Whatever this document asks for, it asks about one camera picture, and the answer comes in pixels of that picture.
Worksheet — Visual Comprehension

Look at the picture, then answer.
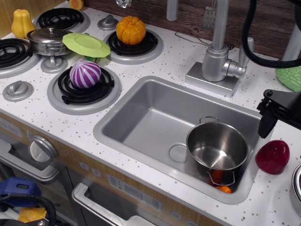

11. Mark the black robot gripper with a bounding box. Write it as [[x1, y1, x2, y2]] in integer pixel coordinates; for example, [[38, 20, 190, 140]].
[[257, 89, 301, 138]]

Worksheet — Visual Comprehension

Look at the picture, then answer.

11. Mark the dark red sweet potato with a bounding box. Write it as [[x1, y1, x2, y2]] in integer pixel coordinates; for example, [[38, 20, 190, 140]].
[[255, 140, 290, 175]]

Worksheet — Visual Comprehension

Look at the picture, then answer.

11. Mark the steel pot in sink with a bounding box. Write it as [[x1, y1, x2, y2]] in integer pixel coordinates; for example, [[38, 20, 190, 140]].
[[185, 116, 248, 186]]

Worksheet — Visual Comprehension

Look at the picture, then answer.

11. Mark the grey toy sink basin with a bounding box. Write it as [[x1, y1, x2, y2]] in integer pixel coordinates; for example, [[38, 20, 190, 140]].
[[93, 76, 265, 204]]

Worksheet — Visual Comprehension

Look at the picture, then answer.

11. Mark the small lidded steel pot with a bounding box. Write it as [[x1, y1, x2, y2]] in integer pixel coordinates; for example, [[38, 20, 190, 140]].
[[27, 26, 72, 56]]

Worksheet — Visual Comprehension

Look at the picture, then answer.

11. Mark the green bumpy toy vegetable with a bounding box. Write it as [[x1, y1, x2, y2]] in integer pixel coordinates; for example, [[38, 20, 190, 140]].
[[275, 66, 301, 92]]

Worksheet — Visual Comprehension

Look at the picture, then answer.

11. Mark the steel bowl at right edge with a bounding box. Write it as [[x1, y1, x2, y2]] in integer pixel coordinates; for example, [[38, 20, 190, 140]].
[[290, 164, 301, 217]]

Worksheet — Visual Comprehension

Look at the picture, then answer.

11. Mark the silver toy faucet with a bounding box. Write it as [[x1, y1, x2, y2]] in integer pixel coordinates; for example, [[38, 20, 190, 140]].
[[185, 0, 249, 97]]

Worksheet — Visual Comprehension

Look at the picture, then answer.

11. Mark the small orange toy vegetable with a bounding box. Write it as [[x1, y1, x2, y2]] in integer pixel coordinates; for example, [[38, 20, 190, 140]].
[[215, 186, 232, 194]]

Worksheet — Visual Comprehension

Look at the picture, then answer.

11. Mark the hanging metal spatula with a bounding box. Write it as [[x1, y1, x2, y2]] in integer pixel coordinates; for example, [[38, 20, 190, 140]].
[[201, 0, 216, 31]]

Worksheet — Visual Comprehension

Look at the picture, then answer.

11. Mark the back right stove burner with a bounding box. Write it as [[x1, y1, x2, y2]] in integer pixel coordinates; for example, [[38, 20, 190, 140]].
[[104, 29, 164, 65]]

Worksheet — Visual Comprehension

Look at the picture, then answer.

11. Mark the stove burner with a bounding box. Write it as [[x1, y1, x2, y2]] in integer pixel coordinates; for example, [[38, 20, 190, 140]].
[[47, 68, 121, 115], [33, 8, 90, 33], [104, 29, 164, 65], [0, 38, 40, 79]]

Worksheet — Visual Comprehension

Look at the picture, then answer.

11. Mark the orange toy pumpkin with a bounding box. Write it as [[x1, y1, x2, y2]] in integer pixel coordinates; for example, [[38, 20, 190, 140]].
[[116, 16, 146, 46]]

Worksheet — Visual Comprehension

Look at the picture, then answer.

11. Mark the hanging silver ladle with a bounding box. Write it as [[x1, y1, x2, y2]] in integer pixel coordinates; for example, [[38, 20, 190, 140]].
[[115, 0, 132, 8]]

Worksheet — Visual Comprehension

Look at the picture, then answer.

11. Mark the grey stove knob back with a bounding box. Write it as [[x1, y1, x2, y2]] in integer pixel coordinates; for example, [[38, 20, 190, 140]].
[[97, 15, 119, 31]]

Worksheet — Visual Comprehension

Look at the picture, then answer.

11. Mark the grey stove knob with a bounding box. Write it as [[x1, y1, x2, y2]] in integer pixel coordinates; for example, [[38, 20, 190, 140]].
[[41, 56, 68, 73], [97, 15, 119, 31], [2, 81, 34, 102]]

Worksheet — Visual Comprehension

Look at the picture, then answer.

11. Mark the purple striped toy onion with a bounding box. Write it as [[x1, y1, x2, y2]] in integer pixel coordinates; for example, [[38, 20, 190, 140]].
[[70, 59, 102, 89]]

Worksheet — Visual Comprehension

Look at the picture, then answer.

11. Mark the green plastic plate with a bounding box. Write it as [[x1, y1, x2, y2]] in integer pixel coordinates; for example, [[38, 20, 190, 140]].
[[62, 33, 111, 58]]

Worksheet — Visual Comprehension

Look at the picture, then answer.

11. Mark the front right stove burner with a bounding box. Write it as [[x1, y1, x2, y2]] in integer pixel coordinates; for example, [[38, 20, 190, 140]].
[[47, 68, 121, 115]]

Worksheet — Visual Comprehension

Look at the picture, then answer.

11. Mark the back left stove burner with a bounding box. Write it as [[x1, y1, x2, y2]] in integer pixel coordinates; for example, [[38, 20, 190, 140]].
[[33, 8, 90, 33]]

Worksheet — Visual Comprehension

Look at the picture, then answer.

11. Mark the orange toy fruit top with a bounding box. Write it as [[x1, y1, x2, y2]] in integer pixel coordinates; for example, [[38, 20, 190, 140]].
[[69, 0, 84, 10]]

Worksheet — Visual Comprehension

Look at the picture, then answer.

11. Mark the grey stove knob middle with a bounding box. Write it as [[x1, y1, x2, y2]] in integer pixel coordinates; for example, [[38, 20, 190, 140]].
[[41, 56, 68, 73]]

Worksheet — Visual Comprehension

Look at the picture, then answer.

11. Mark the silver oven dial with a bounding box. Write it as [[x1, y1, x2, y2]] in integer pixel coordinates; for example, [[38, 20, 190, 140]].
[[28, 135, 58, 163]]

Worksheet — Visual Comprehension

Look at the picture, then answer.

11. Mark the grey stove knob front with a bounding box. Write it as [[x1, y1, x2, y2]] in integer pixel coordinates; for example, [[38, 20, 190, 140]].
[[2, 81, 34, 102]]

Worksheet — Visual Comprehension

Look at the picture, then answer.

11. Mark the yellow cloth lower left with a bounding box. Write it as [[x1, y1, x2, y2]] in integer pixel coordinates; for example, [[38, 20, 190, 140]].
[[17, 207, 47, 223]]

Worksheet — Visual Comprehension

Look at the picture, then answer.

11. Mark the front left stove burner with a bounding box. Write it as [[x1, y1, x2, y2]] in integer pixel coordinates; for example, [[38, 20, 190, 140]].
[[0, 38, 40, 79]]

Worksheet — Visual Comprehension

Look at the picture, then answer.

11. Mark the yellow toy squash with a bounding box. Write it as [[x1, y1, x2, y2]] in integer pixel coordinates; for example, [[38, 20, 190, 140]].
[[11, 9, 35, 39]]

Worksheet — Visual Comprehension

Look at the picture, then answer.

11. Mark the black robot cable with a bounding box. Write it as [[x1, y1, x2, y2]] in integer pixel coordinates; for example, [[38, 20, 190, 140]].
[[241, 0, 301, 69]]

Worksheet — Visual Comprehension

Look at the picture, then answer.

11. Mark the grey post at right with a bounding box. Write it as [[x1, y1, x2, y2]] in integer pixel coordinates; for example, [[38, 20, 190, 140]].
[[282, 23, 301, 61]]

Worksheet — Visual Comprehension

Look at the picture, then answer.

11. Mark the grey vertical post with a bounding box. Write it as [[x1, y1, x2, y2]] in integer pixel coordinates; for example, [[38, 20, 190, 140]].
[[166, 0, 179, 21]]

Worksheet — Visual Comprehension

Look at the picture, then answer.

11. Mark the grey dishwasher door handle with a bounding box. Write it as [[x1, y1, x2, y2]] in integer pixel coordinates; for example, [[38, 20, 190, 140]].
[[72, 183, 153, 226]]

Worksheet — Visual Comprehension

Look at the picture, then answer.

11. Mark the grey oven door handle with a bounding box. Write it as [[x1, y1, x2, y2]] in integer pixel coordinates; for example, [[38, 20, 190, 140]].
[[0, 139, 60, 185]]

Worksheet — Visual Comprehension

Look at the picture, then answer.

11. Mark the black braided cable lower left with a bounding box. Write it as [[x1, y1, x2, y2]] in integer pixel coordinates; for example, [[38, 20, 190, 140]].
[[0, 194, 57, 226]]

